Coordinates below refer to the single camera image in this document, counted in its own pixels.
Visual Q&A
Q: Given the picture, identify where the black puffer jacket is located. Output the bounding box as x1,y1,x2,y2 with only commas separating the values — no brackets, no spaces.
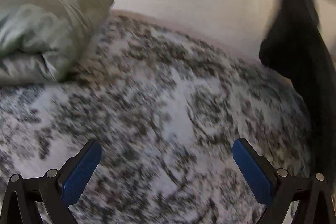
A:
259,0,335,186

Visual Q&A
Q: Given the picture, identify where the grey black patterned blanket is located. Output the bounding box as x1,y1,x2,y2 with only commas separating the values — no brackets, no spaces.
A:
1,11,310,223

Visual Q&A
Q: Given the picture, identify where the olive green folded jacket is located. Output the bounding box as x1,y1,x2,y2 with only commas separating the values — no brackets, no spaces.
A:
1,0,114,86

